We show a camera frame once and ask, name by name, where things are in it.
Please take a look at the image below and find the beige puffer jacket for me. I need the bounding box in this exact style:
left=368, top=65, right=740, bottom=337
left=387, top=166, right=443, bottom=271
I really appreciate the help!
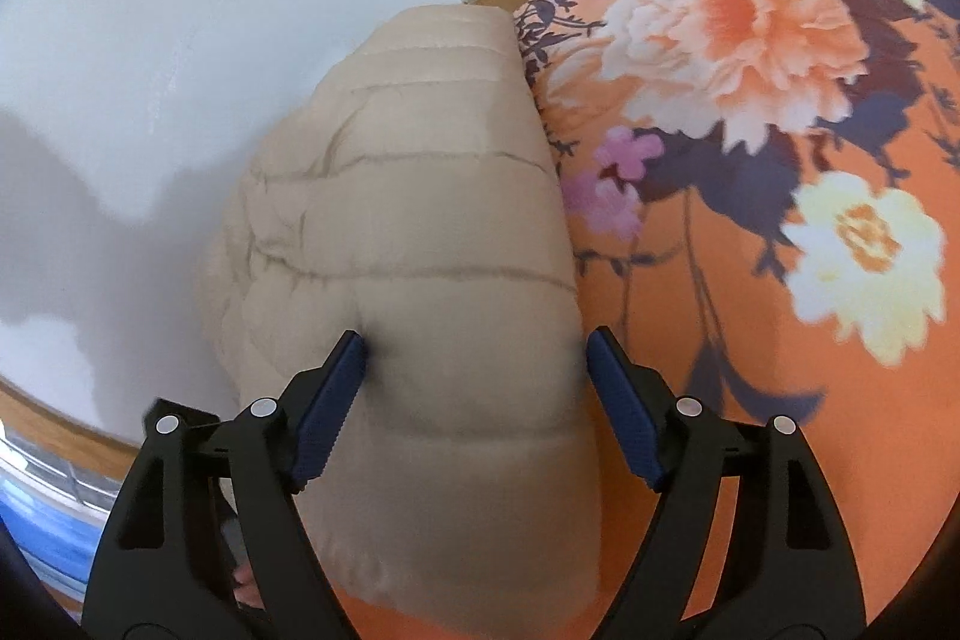
left=197, top=5, right=601, bottom=638

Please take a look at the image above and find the blue plastic storage box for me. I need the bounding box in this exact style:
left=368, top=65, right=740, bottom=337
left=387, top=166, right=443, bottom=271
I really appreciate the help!
left=2, top=429, right=121, bottom=603

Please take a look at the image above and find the orange floral blanket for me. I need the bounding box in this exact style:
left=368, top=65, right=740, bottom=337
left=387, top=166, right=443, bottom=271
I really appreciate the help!
left=328, top=0, right=960, bottom=640

